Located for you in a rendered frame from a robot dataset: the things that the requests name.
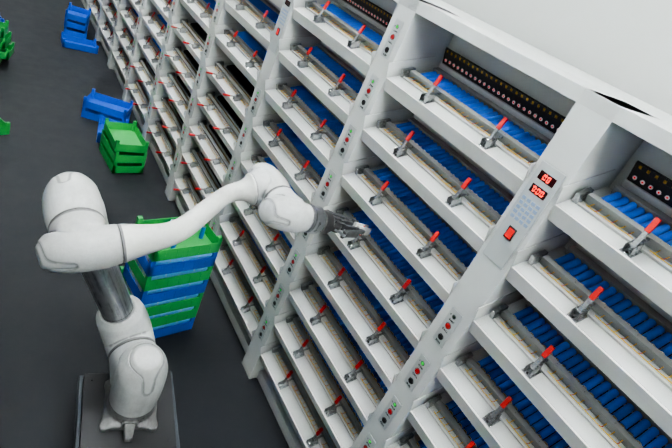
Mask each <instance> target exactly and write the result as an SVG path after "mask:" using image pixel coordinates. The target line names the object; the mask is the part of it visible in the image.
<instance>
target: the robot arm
mask: <svg viewBox="0 0 672 448"><path fill-rule="evenodd" d="M235 201H246V202H248V203H249V204H250V205H251V206H259V208H258V215H259V218H260V220H261V222H263V223H264V224H265V225H267V226H269V227H271V228H273V229H276V230H280V231H284V232H291V233H297V232H303V233H311V234H318V233H324V234H325V233H328V232H331V231H332V232H334V233H339V234H340V238H342V239H344V238H357V237H358V236H359V234H360V235H365V236H368V235H369V234H370V232H371V231H372V228H368V227H369V225H367V224H362V223H357V222H355V220H354V219H352V220H350V218H349V217H346V216H343V215H340V214H337V213H334V212H332V211H330V210H328V209H327V210H324V209H323V208H322V207H320V206H316V205H312V204H307V203H305V202H304V200H303V199H301V198H300V197H299V196H298V195H296V194H295V193H294V192H293V190H292V189H291V187H290V185H289V183H288V181H287V180H286V179H285V177H284V176H283V175H282V174H281V173H280V171H279V170H277V169H276V168H275V167H274V166H272V165H270V164H268V163H257V164H255V165H253V166H252V167H251V168H250V170H249V171H248V174H246V175H245V177H244V178H243V179H242V180H241V181H238V182H234V183H231V184H228V185H226V186H224V187H222V188H220V189H218V190H216V191H215V192H213V193H212V194H211V195H209V196H208V197H207V198H205V199H204V200H203V201H201V202H200V203H199V204H197V205H196V206H194V207H193V208H192V209H190V210H189V211H188V212H186V213H185V214H183V215H182V216H180V217H179V218H177V219H175V220H173V221H170V222H166V223H161V224H110V225H109V223H108V219H107V214H106V209H105V205H104V202H103V200H102V198H101V195H100V192H99V190H98V188H97V186H96V184H95V183H94V182H93V181H92V180H91V179H90V178H88V177H87V176H85V175H84V174H82V173H79V172H64V173H61V174H58V175H57V176H56V177H53V178H52V179H51V180H50V181H49V183H48V184H47V186H46V188H45V190H44V193H43V197H42V207H43V215H44V220H45V224H46V227H47V229H48V233H47V234H44V235H43V236H42V237H41V238H40V239H39V240H38V242H37V245H36V246H35V250H36V254H37V258H38V261H39V264H40V266H41V268H42V269H45V270H47V271H50V272H57V273H82V276H83V278H84V280H85V282H86V284H87V286H88V288H89V290H90V292H91V294H92V296H93V298H94V301H95V303H96V305H97V307H98V311H97V313H96V325H97V327H98V330H99V333H100V336H101V339H102V342H103V344H104V348H105V351H106V354H107V357H108V361H109V371H110V379H109V380H107V381H106V382H105V385H104V387H105V400H104V407H103V414H102V420H101V422H100V423H99V427H98V429H99V431H101V432H106V431H110V430H123V437H124V441H125V442H130V441H132V437H133V433H134V430H147V431H150V432H153V431H155V430H156V429H157V427H158V422H157V418H156V414H157V401H158V399H159V397H160V395H161V392H162V390H163V387H164V384H165V381H166V378H167V373H168V362H167V358H166V355H165V354H164V352H163V350H162V349H161V348H160V347H159V346H157V345H156V342H155V336H154V332H153V328H152V324H151V321H150V318H149V315H148V313H147V310H146V308H145V306H144V304H143V303H142V302H141V301H140V300H139V299H138V298H137V297H135V296H133V295H130V294H129V291H128V289H127V286H126V284H125V281H124V278H123V276H122V273H121V271H120V268H119V266H118V265H119V264H122V263H126V262H129V261H132V260H134V259H137V258H139V257H142V256H145V255H148V254H151V253H154V252H156V251H160V250H163V249H166V248H168V247H171V246H174V245H176V244H178V243H180V242H182V241H184V240H186V239H188V238H189V237H191V236H192V235H194V234H195V233H196V232H197V231H198V230H200V229H201V228H202V227H203V226H204V225H205V224H206V223H207V222H209V221H210V220H211V219H212V218H213V217H214V216H215V215H216V214H217V213H219V212H220V211H221V210H222V209H223V208H224V207H225V206H227V205H228V204H230V203H232V202H235ZM363 226H365V227H363Z"/></svg>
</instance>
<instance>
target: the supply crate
mask: <svg viewBox="0 0 672 448"><path fill-rule="evenodd" d="M177 218H179V217H172V218H160V219H149V220H143V217H142V216H137V219H136V222H135V224H161V223H166V222H170V221H171V219H174V220H175V219H177ZM205 226H206V230H205V233H204V236H203V239H200V238H199V235H200V231H201V229H200V230H198V231H197V232H196V233H195V234H194V235H192V236H191V237H189V238H188V239H186V240H184V241H182V242H180V243H178V244H177V245H176V248H172V249H170V248H171V247H168V248H166V249H163V250H160V251H156V252H154V253H151V254H148V257H149V258H150V260H151V262H156V261H162V260H169V259H176V258H182V257H189V256H196V255H202V254H209V253H216V252H219V249H220V246H221V243H222V240H223V237H222V236H221V235H219V236H217V235H216V234H215V233H214V231H213V230H212V229H211V227H210V226H209V225H208V223H206V224H205Z"/></svg>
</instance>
